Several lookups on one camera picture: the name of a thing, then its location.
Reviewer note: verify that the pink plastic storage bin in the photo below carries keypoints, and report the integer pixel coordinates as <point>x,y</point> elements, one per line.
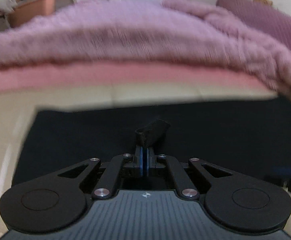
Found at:
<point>25,10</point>

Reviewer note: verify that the black pants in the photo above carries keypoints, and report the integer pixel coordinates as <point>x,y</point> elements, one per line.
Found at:
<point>250,137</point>

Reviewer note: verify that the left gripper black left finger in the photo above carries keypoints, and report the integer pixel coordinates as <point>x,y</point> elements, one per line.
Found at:
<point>56,200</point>

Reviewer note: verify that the purple quilted headboard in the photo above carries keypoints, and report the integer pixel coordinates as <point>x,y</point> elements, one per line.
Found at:
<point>262,17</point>

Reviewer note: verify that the yellow plush toy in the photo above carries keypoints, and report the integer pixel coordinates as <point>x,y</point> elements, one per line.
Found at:
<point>266,2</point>

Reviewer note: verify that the pink bed sheet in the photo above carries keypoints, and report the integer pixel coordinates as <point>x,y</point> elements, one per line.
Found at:
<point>108,73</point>

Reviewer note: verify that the fluffy pink blanket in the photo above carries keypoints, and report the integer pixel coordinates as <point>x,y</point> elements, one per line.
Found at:
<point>176,31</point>

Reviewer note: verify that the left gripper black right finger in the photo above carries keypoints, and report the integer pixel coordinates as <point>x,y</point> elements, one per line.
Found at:
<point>235,201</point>

